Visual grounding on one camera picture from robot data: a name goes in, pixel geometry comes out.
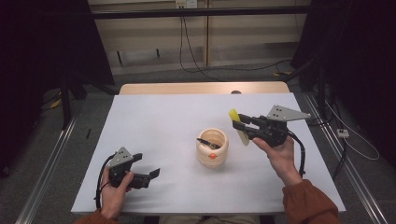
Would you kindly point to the white table cover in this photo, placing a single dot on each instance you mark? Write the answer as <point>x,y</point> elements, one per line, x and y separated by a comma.
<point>155,124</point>

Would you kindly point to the wooden table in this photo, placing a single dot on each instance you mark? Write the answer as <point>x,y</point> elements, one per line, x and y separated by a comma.
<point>186,88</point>

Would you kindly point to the cream ribbed pen holder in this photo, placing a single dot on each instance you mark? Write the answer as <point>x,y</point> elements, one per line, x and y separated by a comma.
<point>207,155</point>

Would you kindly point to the person's left hand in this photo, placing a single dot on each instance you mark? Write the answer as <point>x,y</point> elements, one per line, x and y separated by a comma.
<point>112,200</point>

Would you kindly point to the yellow highlighter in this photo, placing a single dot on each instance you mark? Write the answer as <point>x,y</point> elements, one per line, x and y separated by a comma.
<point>234,115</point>

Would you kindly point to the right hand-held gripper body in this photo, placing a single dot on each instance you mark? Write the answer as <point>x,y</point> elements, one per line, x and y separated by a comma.
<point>285,113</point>

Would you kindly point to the blue pen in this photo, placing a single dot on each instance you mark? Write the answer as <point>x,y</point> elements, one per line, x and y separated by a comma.
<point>208,143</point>

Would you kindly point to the black metal stand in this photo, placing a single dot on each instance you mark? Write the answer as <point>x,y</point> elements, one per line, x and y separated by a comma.
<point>322,99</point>
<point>65,109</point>

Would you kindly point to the black horizontal bar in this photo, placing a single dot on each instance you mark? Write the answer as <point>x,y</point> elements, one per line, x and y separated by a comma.
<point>218,11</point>

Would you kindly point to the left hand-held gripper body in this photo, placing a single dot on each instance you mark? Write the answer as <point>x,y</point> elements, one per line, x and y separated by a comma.
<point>120,158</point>

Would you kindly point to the yellow floor tape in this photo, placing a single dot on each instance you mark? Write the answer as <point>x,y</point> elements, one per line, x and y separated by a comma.
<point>281,73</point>
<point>55,104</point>

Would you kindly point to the aluminium floor rail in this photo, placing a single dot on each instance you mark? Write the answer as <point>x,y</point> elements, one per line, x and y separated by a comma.
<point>355,174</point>
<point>46,174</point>

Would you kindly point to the white wall socket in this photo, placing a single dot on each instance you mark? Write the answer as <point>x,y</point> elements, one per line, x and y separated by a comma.
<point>186,3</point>

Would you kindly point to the dark table grommet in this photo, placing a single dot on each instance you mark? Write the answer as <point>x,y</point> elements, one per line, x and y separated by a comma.
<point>236,92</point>

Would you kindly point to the person's right hand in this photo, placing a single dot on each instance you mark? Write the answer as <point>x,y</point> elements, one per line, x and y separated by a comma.
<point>281,158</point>

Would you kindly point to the black curtain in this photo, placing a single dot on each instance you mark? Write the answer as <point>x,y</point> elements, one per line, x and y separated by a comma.
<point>31,62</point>
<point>367,62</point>

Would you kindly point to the white power strip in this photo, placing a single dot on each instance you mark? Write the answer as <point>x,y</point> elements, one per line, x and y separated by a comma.
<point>342,133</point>

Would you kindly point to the small black floor strip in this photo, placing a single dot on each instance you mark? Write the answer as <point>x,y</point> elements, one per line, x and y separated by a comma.
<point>88,133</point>

